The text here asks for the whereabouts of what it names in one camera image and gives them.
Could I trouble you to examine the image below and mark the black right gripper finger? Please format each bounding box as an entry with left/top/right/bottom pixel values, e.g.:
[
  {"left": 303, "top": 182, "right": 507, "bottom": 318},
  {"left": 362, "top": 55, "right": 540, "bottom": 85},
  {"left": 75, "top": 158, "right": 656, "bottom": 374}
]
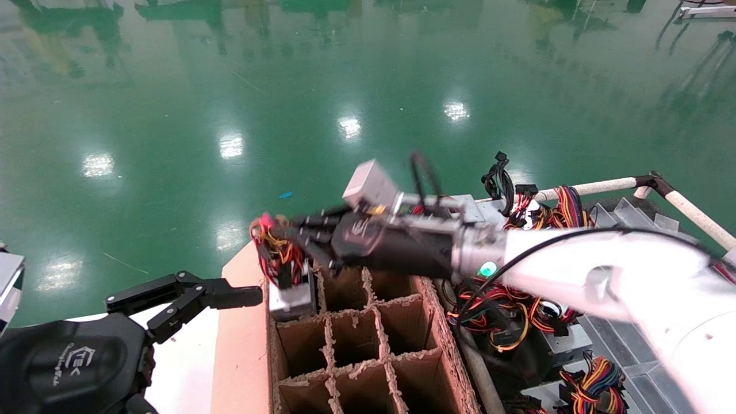
[
  {"left": 287, "top": 208, "right": 351, "bottom": 232},
  {"left": 270, "top": 225, "right": 346, "bottom": 272}
]

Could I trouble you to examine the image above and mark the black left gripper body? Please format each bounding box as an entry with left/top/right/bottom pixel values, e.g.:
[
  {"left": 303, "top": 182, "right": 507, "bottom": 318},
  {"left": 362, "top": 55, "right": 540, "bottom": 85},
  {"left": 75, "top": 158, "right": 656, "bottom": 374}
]
[{"left": 0, "top": 313, "right": 156, "bottom": 414}]

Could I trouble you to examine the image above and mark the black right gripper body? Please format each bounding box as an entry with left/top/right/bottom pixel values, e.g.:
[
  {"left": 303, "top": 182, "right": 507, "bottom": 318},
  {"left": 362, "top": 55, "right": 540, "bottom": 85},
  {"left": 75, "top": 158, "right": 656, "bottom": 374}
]
[{"left": 331, "top": 210, "right": 461, "bottom": 281}]

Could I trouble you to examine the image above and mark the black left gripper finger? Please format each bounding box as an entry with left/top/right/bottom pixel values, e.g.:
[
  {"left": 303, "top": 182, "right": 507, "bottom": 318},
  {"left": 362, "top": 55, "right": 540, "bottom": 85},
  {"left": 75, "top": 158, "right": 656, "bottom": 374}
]
[
  {"left": 105, "top": 271, "right": 263, "bottom": 316},
  {"left": 147, "top": 289, "right": 263, "bottom": 344}
]

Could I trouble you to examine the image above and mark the power supply with coloured cables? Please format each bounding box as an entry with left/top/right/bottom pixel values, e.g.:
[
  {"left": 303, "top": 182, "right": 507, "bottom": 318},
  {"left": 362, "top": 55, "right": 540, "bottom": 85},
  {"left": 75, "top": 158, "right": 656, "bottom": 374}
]
[
  {"left": 517, "top": 354, "right": 627, "bottom": 414},
  {"left": 249, "top": 213, "right": 317, "bottom": 321}
]

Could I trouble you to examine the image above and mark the brown cardboard divider box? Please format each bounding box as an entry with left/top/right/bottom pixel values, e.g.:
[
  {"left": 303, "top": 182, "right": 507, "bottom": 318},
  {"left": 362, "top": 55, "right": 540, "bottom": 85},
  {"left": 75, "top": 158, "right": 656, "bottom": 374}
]
[{"left": 262, "top": 230, "right": 481, "bottom": 414}]

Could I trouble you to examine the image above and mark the light wooden board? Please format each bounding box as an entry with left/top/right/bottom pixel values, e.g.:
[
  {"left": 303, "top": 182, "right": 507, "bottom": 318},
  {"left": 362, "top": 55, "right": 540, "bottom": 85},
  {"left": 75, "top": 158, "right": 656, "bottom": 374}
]
[{"left": 210, "top": 241, "right": 271, "bottom": 414}]

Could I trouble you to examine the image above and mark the power supply with large bundle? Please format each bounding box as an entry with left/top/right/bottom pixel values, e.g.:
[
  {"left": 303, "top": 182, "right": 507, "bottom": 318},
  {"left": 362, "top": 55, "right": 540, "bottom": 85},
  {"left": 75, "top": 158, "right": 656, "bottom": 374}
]
[{"left": 447, "top": 276, "right": 593, "bottom": 369}]

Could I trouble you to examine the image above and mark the clear plastic stepped tray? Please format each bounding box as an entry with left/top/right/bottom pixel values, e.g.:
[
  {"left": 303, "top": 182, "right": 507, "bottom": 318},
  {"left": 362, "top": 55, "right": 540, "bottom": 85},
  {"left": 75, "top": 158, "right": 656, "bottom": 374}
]
[{"left": 575, "top": 198, "right": 699, "bottom": 414}]

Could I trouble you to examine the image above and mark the black pipe joint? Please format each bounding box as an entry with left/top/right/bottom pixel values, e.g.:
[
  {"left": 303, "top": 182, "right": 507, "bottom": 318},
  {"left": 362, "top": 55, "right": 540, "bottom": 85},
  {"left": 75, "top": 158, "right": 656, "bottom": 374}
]
[{"left": 631, "top": 171, "right": 674, "bottom": 201}]

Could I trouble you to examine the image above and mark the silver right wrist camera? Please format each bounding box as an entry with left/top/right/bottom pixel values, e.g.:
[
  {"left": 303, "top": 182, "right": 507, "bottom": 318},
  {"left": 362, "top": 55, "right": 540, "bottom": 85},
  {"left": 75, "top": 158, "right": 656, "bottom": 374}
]
[{"left": 342, "top": 159, "right": 401, "bottom": 218}]

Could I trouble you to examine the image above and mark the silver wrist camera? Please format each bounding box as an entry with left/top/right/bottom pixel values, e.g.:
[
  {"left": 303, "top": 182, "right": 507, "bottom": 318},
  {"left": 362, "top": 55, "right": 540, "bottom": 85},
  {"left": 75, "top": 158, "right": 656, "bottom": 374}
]
[
  {"left": 0, "top": 251, "right": 25, "bottom": 337},
  {"left": 342, "top": 159, "right": 401, "bottom": 218}
]

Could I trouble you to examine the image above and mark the power supply with red cables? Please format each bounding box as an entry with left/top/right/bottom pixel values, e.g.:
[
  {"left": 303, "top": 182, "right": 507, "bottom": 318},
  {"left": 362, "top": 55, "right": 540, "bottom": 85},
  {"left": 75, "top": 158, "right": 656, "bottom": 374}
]
[{"left": 440, "top": 194, "right": 488, "bottom": 226}]

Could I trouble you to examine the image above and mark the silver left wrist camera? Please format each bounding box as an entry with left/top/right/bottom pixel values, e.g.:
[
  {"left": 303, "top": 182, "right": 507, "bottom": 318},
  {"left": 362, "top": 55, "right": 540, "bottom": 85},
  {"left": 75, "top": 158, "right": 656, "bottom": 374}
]
[{"left": 0, "top": 251, "right": 25, "bottom": 337}]

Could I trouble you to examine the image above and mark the power supply with black cables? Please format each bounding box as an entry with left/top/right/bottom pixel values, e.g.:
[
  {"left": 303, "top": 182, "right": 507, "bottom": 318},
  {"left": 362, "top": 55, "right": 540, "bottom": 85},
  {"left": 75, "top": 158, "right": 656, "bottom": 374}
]
[{"left": 477, "top": 151, "right": 544, "bottom": 231}]

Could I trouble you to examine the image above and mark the red orange cable bundle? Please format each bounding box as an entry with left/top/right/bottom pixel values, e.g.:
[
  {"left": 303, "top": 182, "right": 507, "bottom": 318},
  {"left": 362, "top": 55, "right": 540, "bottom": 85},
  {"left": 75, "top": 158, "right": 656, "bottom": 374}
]
[{"left": 506, "top": 193, "right": 547, "bottom": 229}]

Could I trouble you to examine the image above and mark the grey pipe rail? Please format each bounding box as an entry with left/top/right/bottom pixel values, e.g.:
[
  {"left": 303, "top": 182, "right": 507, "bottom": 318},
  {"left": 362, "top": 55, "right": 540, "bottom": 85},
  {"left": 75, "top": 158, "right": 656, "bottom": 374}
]
[{"left": 437, "top": 279, "right": 507, "bottom": 414}]

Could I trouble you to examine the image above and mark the power supply with striped cables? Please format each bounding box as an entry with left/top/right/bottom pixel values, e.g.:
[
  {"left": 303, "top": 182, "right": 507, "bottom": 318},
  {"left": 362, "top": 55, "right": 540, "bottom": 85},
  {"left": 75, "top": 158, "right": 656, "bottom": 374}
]
[{"left": 540, "top": 184, "right": 596, "bottom": 231}]

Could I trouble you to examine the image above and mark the white pipe rail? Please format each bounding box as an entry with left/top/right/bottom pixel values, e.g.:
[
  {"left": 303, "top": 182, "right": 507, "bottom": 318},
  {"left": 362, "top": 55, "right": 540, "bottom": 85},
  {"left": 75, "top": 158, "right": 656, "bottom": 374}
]
[
  {"left": 477, "top": 177, "right": 640, "bottom": 205},
  {"left": 664, "top": 190, "right": 736, "bottom": 252}
]

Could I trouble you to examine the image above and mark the white metal frame base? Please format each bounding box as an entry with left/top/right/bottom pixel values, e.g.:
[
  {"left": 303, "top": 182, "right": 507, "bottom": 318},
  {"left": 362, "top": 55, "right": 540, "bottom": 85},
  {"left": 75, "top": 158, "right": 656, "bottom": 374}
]
[{"left": 676, "top": 3, "right": 736, "bottom": 21}]

